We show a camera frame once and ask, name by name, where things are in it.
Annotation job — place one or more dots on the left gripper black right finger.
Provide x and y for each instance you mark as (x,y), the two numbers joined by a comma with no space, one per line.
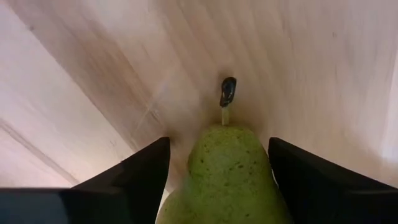
(326,193)

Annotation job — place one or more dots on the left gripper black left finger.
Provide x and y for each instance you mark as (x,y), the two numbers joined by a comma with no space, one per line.
(124,193)

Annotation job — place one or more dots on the green pear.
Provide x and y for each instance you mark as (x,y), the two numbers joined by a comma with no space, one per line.
(227,174)

